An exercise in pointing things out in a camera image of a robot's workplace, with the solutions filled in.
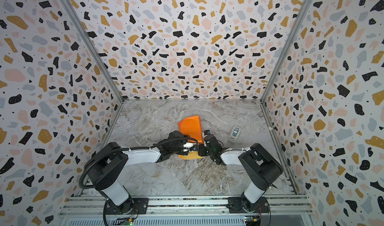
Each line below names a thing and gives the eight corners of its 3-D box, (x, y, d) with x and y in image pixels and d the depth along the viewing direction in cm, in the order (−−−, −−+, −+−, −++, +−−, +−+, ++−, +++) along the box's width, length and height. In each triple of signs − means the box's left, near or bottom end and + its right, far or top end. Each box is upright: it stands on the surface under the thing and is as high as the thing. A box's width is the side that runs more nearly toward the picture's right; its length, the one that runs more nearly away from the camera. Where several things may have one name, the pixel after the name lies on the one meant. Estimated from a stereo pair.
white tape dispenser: (226, 140, 101) (228, 136, 97) (232, 129, 107) (233, 124, 103) (234, 144, 99) (236, 140, 95) (240, 132, 106) (241, 127, 101)
